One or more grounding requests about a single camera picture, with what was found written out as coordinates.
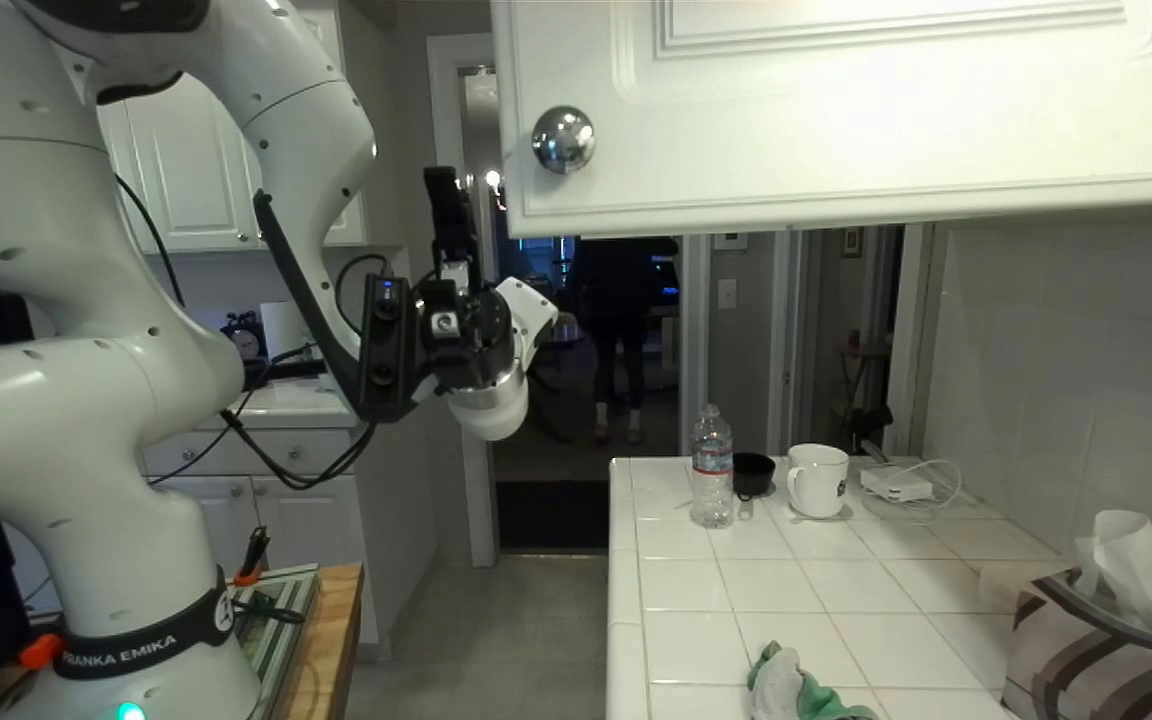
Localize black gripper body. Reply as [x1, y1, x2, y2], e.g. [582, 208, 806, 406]
[412, 277, 518, 391]

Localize chrome round door knob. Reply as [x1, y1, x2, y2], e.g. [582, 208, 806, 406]
[526, 104, 600, 176]

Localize white cabinet door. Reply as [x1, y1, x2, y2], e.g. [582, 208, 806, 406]
[486, 0, 1152, 245]

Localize small blue object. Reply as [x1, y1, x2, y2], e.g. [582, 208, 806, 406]
[214, 307, 272, 363]

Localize white base cabinets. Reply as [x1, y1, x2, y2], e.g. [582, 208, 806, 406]
[131, 376, 440, 661]

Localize clear plastic water bottle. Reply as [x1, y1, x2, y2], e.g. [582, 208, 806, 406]
[687, 398, 738, 533]

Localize small black pan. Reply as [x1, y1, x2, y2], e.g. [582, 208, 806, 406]
[729, 446, 782, 506]

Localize wooden table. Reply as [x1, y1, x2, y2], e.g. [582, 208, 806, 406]
[0, 555, 367, 720]

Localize white ceramic mug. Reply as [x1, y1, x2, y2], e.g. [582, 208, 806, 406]
[779, 439, 856, 524]

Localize green crumpled cloth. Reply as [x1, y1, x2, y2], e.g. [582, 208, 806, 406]
[745, 634, 881, 720]

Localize small orange knob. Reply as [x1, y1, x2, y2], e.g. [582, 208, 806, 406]
[11, 627, 69, 677]

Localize striped tissue box cover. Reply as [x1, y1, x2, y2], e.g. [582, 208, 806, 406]
[996, 565, 1152, 720]

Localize white tissue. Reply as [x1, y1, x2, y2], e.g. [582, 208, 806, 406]
[1085, 502, 1152, 647]

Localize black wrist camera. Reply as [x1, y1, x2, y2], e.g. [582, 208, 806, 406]
[360, 271, 415, 406]

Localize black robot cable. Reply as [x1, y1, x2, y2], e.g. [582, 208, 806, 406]
[110, 166, 399, 496]

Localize white wall cabinets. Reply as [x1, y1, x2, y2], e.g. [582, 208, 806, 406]
[93, 77, 371, 260]

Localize aluminium frame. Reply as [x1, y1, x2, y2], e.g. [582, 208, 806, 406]
[229, 559, 327, 692]

